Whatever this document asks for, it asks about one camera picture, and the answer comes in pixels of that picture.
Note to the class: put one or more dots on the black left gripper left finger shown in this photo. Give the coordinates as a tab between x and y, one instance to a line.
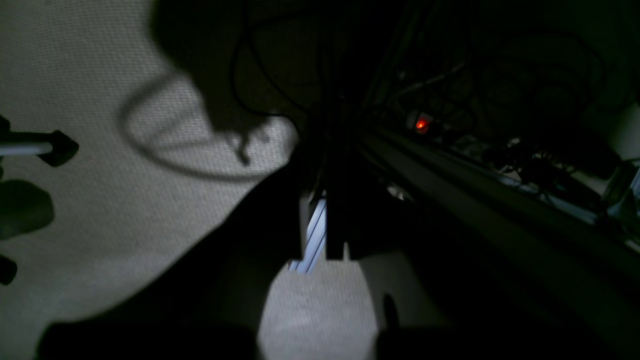
208	304

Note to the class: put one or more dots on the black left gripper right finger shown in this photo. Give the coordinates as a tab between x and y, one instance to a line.
508	288

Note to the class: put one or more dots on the power strip with red light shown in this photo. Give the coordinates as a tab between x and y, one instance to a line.
422	123

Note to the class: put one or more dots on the aluminium frame rail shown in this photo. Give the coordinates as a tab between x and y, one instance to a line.
585	229

